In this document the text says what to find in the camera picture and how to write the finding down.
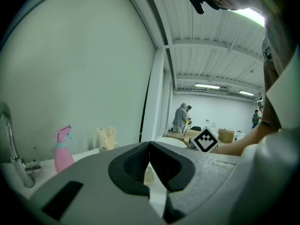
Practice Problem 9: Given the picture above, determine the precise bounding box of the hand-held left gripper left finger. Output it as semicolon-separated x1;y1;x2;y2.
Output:
28;141;170;225

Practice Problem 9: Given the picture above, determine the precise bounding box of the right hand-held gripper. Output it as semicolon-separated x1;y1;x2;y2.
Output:
190;125;220;153

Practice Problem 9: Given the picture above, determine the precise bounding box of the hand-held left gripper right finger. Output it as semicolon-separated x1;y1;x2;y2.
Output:
149;141;240;225

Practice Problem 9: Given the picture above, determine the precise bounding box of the person's right forearm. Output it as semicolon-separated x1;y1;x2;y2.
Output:
212;120;278;157

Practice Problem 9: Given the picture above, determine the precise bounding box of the cardboard box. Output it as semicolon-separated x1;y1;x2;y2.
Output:
184;129;203;143
217;128;235;144
165;131;186;140

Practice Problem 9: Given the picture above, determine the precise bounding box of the white chair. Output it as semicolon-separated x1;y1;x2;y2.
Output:
155;136;188;148

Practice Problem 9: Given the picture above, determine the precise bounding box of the pink spray bottle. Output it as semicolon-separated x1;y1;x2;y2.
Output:
52;124;76;173

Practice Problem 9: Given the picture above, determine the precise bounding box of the beige bottle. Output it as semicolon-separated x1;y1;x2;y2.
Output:
96;127;112;151
107;126;117;150

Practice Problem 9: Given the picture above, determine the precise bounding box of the small chrome sink lever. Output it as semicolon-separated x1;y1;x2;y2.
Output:
24;143;42;173

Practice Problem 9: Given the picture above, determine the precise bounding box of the chrome faucet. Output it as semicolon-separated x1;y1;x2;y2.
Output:
0;101;36;188

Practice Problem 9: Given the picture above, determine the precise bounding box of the black head-worn camera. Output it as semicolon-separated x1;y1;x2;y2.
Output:
186;0;205;15

